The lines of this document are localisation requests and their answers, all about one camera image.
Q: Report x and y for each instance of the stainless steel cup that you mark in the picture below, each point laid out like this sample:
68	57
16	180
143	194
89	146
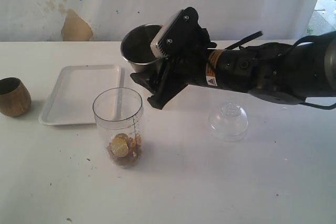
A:
135	48

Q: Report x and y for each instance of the white rectangular tray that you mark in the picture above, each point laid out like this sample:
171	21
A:
71	100

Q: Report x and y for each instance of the brown wooden cup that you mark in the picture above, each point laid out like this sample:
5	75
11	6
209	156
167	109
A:
15	98

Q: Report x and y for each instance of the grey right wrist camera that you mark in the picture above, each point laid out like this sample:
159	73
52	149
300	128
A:
163	38

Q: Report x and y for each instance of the clear plastic dome lid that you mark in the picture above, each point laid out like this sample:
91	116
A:
228	122

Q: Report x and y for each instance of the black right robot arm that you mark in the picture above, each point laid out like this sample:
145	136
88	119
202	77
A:
274	72

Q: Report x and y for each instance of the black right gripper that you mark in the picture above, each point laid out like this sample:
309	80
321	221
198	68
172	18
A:
186	55

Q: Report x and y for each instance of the gold foil coin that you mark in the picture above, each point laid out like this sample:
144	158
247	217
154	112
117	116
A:
122	136
119	147

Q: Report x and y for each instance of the clear plastic shaker cup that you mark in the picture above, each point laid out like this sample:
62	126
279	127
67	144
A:
117	110

